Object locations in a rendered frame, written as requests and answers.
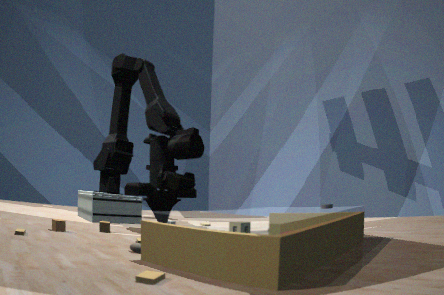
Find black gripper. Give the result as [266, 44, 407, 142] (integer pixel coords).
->
[124, 160, 197, 212]

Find brown cube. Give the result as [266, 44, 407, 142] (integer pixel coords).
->
[99, 221, 110, 233]
[52, 219, 66, 232]

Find tan flat block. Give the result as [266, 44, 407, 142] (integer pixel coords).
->
[135, 271, 166, 285]

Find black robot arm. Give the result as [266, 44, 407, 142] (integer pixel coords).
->
[93, 54, 204, 195]

